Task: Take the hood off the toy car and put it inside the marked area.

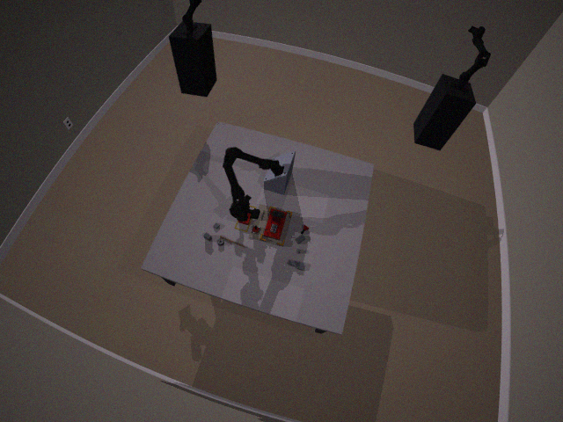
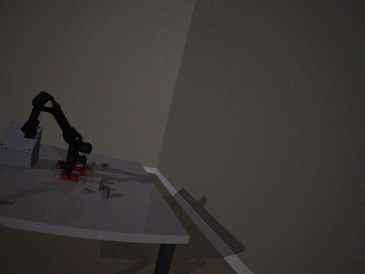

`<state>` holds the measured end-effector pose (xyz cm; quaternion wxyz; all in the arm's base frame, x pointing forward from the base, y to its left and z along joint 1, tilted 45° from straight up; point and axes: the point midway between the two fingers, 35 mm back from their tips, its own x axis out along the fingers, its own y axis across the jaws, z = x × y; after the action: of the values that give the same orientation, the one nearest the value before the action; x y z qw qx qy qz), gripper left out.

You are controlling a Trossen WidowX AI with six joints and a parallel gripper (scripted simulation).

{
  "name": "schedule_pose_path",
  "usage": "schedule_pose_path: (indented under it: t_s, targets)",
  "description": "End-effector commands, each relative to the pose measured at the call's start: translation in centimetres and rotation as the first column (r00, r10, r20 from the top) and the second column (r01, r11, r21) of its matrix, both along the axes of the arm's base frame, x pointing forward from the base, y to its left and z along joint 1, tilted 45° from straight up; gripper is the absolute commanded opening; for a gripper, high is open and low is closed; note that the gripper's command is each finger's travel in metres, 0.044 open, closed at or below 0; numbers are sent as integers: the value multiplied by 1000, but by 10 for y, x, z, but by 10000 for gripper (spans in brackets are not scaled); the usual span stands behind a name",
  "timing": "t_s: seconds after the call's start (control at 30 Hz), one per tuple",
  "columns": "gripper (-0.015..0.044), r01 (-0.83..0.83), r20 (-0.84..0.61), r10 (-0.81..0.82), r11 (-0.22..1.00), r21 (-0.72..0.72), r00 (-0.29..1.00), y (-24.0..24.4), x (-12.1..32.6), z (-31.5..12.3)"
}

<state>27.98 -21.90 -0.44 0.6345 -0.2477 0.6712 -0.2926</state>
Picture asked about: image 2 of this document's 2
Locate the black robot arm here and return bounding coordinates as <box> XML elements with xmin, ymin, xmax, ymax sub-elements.
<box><xmin>21</xmin><ymin>91</ymin><xmax>92</xmax><ymax>165</ymax></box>

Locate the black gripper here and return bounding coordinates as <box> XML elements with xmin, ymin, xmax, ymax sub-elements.
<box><xmin>63</xmin><ymin>150</ymin><xmax>78</xmax><ymax>178</ymax></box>

